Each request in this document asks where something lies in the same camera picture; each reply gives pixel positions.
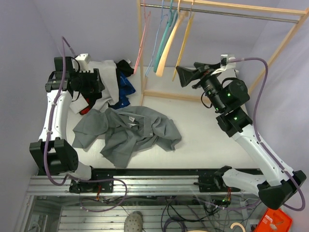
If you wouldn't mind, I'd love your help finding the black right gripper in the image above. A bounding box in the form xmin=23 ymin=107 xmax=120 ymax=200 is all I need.
xmin=176 ymin=61 xmax=225 ymax=112

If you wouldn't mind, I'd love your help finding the yellow hanger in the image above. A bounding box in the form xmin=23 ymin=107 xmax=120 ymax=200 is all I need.
xmin=176 ymin=0 xmax=195 ymax=67

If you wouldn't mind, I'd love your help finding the grey shirt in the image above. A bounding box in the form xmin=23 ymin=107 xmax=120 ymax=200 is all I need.
xmin=72 ymin=106 xmax=182 ymax=168

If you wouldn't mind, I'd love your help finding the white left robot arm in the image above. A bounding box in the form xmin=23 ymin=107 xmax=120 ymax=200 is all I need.
xmin=29 ymin=54 xmax=105 ymax=192

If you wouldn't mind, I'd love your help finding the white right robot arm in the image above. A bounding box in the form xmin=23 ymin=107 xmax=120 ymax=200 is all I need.
xmin=176 ymin=62 xmax=307 ymax=210

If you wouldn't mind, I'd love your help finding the white shirt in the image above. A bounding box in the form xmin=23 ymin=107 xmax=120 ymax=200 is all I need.
xmin=70 ymin=60 xmax=119 ymax=114

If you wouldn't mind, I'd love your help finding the light blue hanger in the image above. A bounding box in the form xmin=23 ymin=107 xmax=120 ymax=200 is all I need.
xmin=145 ymin=1 xmax=166 ymax=77

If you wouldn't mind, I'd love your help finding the natural wooden hanger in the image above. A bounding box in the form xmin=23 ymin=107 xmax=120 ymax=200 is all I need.
xmin=156 ymin=0 xmax=188 ymax=77

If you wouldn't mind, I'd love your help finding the teal hanger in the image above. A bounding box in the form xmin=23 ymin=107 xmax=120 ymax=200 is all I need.
xmin=153 ymin=0 xmax=178 ymax=72

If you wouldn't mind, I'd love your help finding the beige curved hanger piece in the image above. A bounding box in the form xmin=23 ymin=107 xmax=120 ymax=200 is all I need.
xmin=230 ymin=222 xmax=246 ymax=232

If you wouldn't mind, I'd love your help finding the red plaid garment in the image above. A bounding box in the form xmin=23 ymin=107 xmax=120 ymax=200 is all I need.
xmin=79 ymin=98 xmax=94 ymax=116

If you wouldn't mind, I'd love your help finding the black garment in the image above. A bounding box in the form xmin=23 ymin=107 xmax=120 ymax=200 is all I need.
xmin=116 ymin=59 xmax=134 ymax=77

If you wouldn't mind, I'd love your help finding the wooden clothes rack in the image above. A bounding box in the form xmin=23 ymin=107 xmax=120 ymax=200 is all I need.
xmin=137 ymin=0 xmax=309 ymax=103

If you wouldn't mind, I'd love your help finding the grey perforated shoe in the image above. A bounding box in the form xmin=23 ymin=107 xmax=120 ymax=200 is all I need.
xmin=124 ymin=211 xmax=143 ymax=232

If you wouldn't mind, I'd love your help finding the orange plastic case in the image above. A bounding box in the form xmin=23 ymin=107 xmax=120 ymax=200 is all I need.
xmin=254 ymin=208 xmax=293 ymax=232

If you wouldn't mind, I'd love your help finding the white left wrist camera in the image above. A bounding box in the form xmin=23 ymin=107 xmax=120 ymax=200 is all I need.
xmin=73 ymin=53 xmax=91 ymax=71

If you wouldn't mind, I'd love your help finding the pink wire hanger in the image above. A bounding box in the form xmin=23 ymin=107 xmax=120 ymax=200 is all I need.
xmin=134 ymin=0 xmax=151 ymax=74

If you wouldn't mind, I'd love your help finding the purple floor cable loop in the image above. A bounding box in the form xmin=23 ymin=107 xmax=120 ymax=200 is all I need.
xmin=79 ymin=178 xmax=128 ymax=213

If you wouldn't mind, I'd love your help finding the aluminium rail frame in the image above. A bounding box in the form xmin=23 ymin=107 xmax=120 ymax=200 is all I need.
xmin=15 ymin=175 xmax=266 ymax=232

